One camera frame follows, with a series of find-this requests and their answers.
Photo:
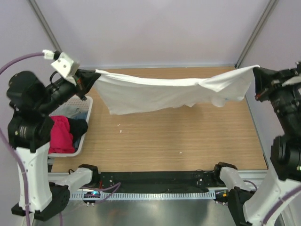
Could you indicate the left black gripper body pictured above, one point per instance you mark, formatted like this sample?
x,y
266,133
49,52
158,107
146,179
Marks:
x,y
60,91

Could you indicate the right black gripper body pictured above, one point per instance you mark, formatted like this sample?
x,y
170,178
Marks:
x,y
281,96

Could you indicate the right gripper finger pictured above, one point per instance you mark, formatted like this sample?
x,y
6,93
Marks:
x,y
263,77
263,90

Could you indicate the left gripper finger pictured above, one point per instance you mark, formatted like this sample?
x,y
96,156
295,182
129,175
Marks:
x,y
86,73
87,81

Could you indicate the white t shirt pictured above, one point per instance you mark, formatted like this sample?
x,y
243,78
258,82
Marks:
x,y
124,94

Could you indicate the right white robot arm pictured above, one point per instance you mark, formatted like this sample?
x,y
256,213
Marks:
x,y
282,182

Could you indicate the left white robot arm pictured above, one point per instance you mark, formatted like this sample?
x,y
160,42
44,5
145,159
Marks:
x,y
29,137

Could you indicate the white laundry basket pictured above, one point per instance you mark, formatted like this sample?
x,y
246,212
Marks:
x,y
74,108

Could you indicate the black shirt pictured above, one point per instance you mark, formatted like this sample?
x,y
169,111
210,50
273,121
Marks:
x,y
78,127

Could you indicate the pink shirt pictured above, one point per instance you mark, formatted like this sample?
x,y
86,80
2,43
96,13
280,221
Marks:
x,y
61,139

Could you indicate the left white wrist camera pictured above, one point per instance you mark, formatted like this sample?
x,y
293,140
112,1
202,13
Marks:
x,y
62,63

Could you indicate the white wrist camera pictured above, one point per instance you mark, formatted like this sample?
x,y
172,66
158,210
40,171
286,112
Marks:
x,y
296,78
62,63

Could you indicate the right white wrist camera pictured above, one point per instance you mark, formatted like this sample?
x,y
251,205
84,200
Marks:
x,y
296,78

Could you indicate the right aluminium frame post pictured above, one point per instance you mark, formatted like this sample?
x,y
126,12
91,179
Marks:
x,y
256,31

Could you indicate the aluminium frame post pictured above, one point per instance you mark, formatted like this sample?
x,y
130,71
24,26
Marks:
x,y
44,24
256,31

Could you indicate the left aluminium frame post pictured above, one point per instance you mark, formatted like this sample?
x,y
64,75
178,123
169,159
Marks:
x,y
44,24

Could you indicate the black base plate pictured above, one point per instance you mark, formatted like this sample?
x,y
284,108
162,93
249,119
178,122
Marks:
x,y
161,182

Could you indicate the slotted cable duct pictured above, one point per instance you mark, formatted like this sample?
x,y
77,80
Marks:
x,y
93,196

